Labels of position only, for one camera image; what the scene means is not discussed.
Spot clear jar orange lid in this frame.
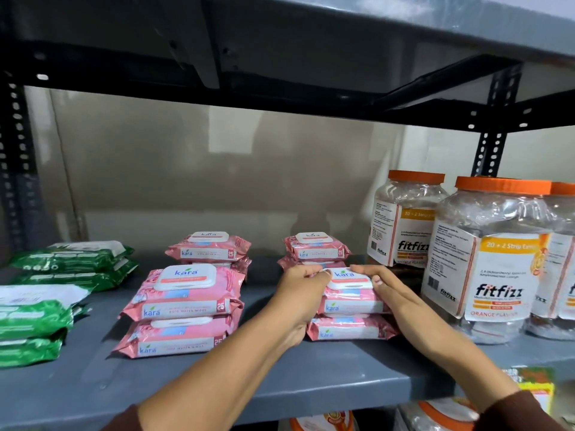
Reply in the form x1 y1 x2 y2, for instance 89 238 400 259
421 176 554 345
394 397 482 431
525 182 575 342
367 170 450 270

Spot green wipes packet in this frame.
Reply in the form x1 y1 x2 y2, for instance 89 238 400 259
0 330 68 369
13 259 140 293
0 284 93 342
9 241 135 271

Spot grey metal shelf rack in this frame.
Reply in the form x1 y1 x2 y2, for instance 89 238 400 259
0 0 575 431

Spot brown long-sleeved top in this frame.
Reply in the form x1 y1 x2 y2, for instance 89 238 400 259
102 389 568 431

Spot pink wet wipe pack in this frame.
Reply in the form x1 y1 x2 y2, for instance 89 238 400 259
317 267 392 316

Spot person's left forearm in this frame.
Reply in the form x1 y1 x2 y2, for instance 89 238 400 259
137 309 307 431

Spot person's right forearm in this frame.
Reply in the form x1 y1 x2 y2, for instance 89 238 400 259
395 305 521 414

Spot stacks of pink wipes packets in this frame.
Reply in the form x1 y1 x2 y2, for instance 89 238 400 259
112 231 401 360

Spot person's left hand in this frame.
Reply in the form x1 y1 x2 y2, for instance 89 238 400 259
265 265 334 350

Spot yellow green carton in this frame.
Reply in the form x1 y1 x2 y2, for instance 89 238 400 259
502 367 557 416

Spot orange labelled container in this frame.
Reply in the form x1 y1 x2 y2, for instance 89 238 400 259
289 410 356 431

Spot person's right hand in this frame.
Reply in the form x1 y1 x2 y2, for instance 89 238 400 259
349 264 435 338

